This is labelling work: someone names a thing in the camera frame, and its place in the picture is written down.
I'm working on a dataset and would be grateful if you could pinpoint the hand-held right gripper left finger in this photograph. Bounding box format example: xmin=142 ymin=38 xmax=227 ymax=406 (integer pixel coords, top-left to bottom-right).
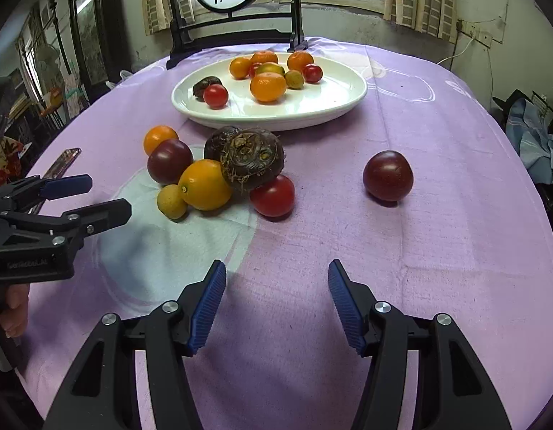
xmin=42 ymin=260 xmax=227 ymax=430

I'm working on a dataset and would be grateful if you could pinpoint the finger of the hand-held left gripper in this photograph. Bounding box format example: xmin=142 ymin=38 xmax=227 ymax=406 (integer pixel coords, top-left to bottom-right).
xmin=0 ymin=175 xmax=93 ymax=212
xmin=1 ymin=198 xmax=132 ymax=239

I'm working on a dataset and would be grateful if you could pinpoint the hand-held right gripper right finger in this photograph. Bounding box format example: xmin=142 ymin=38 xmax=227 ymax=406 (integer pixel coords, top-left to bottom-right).
xmin=328 ymin=259 xmax=512 ymax=430

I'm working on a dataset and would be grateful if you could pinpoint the small dark purple tomato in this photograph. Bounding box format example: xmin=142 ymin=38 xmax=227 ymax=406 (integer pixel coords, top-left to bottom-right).
xmin=193 ymin=76 xmax=222 ymax=100

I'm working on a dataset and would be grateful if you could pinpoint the large orange tangerine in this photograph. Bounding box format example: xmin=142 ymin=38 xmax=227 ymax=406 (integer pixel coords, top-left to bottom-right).
xmin=250 ymin=72 xmax=287 ymax=103

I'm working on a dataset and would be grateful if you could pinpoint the white oval plate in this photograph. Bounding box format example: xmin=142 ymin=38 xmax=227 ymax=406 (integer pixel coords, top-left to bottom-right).
xmin=171 ymin=52 xmax=368 ymax=132

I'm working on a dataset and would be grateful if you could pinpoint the person's left hand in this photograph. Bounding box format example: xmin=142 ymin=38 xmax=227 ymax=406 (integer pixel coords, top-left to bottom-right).
xmin=1 ymin=283 xmax=30 ymax=339

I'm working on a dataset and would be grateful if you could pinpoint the purple tablecloth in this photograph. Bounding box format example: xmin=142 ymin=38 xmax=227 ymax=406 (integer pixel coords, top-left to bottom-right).
xmin=16 ymin=38 xmax=553 ymax=430

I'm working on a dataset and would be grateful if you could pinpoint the yellow-orange citrus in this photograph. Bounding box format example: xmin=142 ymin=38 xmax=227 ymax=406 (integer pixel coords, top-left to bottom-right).
xmin=178 ymin=159 xmax=233 ymax=211

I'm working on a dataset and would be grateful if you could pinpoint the white plastic bag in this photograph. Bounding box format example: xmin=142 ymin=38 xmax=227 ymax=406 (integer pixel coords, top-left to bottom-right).
xmin=106 ymin=70 xmax=133 ymax=89

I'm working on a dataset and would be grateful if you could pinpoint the standing fan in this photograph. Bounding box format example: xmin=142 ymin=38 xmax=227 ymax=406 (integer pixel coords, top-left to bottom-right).
xmin=34 ymin=45 xmax=64 ymax=82

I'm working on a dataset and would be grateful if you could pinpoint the small brown water chestnut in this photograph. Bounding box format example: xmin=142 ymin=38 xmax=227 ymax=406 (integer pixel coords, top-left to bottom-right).
xmin=204 ymin=126 xmax=241 ymax=162

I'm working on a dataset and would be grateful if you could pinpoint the dark framed picture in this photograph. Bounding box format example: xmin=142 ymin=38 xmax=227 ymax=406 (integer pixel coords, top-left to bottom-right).
xmin=67 ymin=0 xmax=120 ymax=91

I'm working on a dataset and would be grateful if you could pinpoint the large brown water chestnut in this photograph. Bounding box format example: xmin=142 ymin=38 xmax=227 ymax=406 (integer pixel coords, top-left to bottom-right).
xmin=220 ymin=128 xmax=286 ymax=194

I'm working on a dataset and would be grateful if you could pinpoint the blue cloth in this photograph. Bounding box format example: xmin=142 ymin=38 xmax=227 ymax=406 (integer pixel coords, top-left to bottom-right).
xmin=505 ymin=99 xmax=553 ymax=175

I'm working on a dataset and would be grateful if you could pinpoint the wall power outlet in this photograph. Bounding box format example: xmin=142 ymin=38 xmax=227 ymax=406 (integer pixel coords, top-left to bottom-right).
xmin=456 ymin=20 xmax=493 ymax=48

